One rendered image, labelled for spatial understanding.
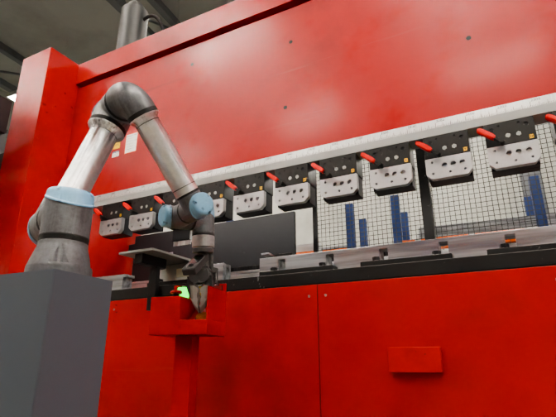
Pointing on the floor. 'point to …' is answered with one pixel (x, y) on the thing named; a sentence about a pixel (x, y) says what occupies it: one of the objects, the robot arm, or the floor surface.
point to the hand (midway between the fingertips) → (199, 309)
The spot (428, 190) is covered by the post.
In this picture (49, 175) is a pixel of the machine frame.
